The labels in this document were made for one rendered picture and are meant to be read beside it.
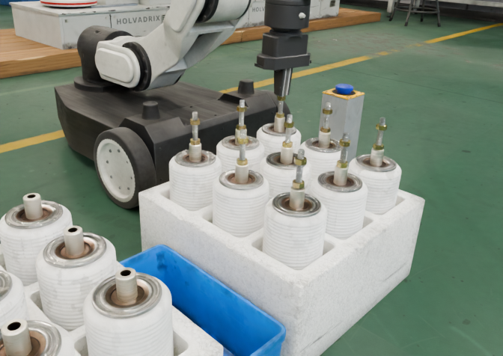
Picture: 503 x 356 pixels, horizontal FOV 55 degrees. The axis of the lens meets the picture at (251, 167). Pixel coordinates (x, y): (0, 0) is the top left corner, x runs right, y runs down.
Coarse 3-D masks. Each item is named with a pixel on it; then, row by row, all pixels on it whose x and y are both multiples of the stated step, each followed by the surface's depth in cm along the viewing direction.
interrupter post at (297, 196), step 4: (292, 188) 72; (304, 188) 73; (292, 192) 72; (296, 192) 72; (300, 192) 72; (304, 192) 73; (292, 196) 73; (296, 196) 72; (300, 196) 72; (304, 196) 73; (292, 200) 73; (296, 200) 73; (300, 200) 73; (292, 204) 73; (296, 204) 73; (300, 204) 73; (296, 208) 73; (300, 208) 73
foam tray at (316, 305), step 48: (144, 192) 91; (144, 240) 94; (192, 240) 83; (240, 240) 77; (336, 240) 79; (384, 240) 84; (240, 288) 77; (288, 288) 69; (336, 288) 76; (384, 288) 92; (288, 336) 72; (336, 336) 82
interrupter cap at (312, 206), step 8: (288, 192) 77; (272, 200) 74; (280, 200) 75; (288, 200) 75; (304, 200) 75; (312, 200) 75; (280, 208) 73; (288, 208) 73; (304, 208) 73; (312, 208) 73; (320, 208) 73; (296, 216) 71; (304, 216) 71
